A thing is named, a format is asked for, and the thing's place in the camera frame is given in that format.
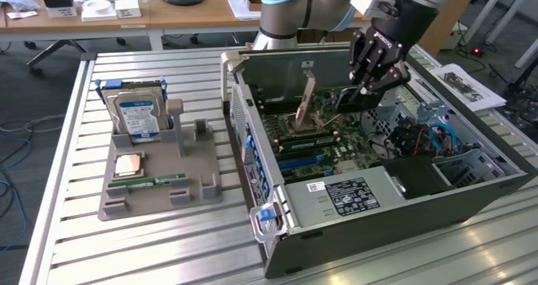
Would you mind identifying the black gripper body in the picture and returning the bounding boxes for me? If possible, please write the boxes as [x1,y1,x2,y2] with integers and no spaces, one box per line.
[364,0,441,78]

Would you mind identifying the black graphics card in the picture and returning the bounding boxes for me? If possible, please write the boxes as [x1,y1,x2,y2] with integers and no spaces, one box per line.
[293,69,382,131]

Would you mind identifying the wooden cabinet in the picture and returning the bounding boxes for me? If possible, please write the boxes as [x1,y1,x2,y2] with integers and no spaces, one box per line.
[352,0,482,54]

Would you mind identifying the perforated metal drive cage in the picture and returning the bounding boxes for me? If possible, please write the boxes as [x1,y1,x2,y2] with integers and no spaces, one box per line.
[369,83,425,131]

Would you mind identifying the white box on floor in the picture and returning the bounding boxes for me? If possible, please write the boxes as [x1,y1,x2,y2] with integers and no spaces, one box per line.
[445,29,467,51]

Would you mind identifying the printed manual sheets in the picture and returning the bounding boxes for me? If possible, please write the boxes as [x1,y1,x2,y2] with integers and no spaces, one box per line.
[405,63,509,112]

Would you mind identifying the CPU socket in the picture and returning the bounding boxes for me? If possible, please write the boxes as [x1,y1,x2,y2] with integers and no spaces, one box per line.
[281,110,333,137]

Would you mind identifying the black stand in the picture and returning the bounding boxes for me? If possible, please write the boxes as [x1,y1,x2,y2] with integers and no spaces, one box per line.
[489,54,538,122]

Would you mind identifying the white paper stack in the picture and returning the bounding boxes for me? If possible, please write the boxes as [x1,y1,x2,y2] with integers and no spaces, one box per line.
[226,0,262,21]

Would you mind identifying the metal disk bay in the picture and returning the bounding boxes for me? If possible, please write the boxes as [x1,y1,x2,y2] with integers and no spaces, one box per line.
[431,149,505,188]

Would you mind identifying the blue expansion slot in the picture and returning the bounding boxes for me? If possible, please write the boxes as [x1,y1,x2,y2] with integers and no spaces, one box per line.
[278,154,325,172]

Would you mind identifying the grey power supply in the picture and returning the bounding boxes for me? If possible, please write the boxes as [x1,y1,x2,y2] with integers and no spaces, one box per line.
[284,166,408,229]

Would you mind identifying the open black PC case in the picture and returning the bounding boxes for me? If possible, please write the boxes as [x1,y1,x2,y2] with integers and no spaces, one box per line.
[221,38,530,279]

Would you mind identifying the hard disk in blue caddy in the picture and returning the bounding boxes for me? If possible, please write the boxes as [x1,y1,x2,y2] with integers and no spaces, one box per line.
[95,78,169,144]

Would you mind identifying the grey parts rack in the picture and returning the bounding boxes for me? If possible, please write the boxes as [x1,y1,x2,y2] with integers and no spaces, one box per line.
[97,98,225,222]

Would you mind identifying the white labelled box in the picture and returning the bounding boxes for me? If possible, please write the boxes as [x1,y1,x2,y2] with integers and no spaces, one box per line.
[113,0,141,20]

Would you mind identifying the flat white box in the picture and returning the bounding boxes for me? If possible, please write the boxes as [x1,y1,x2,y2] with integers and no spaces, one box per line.
[80,9,117,23]

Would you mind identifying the silver CPU chip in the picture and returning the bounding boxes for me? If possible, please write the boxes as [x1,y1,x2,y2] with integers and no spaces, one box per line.
[113,154,143,176]

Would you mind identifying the green RAM stick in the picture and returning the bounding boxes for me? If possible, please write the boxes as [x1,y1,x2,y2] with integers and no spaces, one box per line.
[108,173,186,189]

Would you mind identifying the white tape roll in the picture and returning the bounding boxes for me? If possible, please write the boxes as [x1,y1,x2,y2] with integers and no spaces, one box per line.
[83,0,111,15]

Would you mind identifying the black caster leg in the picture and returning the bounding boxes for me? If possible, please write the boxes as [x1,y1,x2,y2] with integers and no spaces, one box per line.
[25,38,88,76]

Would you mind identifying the black and white box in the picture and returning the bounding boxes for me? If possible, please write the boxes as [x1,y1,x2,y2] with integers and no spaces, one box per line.
[41,0,77,18]

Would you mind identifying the wooden desk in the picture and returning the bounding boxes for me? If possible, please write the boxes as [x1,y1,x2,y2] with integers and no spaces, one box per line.
[0,0,382,51]

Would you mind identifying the small white card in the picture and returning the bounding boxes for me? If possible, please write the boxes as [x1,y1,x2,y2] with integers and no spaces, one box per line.
[5,10,37,20]

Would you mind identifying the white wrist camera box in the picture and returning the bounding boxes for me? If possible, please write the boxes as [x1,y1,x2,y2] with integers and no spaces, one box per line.
[350,0,401,18]

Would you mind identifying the blue wire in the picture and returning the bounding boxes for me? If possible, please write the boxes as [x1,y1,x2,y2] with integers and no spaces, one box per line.
[428,120,463,155]

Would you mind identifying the beige plastic case handle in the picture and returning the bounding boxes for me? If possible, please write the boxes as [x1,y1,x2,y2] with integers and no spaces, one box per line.
[221,52,245,75]

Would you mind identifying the case handle with blue latch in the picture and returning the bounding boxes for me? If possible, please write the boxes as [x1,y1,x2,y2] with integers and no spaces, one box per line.
[249,202,289,243]

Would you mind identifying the white floor cable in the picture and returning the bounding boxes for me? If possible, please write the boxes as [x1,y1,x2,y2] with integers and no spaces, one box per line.
[0,114,64,133]

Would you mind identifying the blue floor cable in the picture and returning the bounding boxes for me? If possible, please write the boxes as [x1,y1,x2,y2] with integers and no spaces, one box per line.
[0,133,33,251]

